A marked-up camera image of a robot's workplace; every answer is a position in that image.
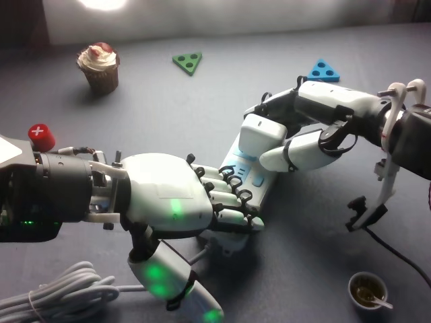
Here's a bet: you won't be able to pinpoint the white power strip blue sockets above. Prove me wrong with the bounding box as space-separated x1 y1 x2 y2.
198 131 275 258

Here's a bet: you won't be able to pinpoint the white plug adapter block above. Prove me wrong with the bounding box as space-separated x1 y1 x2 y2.
237 113 288 159

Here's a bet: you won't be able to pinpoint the grey table cloth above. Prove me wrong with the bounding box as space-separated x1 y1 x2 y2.
0 20 431 323

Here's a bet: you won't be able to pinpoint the green triangle block three holes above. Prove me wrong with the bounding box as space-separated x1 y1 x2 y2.
171 51 203 77

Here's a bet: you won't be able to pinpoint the blue triangle block three holes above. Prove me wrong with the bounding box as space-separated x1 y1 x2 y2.
306 59 341 84

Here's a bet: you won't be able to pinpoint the white backdrop board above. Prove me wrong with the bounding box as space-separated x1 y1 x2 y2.
43 0 431 44

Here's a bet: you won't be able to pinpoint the toy chocolate cupcake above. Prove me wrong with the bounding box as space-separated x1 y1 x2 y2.
76 42 121 95

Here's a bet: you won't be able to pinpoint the red cylinder with white cross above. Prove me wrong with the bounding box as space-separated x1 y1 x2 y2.
27 123 57 152

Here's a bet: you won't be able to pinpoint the small white bowl with spoon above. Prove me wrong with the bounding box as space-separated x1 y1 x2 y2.
347 271 394 310

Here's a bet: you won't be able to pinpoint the brown board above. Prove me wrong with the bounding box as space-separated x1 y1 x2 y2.
0 0 51 57

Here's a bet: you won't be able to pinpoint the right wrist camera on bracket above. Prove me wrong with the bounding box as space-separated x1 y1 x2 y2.
345 147 401 234

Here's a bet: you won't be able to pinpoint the white power strip cable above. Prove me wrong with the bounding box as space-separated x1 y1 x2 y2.
0 242 216 323

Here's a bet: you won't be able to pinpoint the black camera cable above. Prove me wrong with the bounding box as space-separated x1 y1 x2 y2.
363 225 431 282

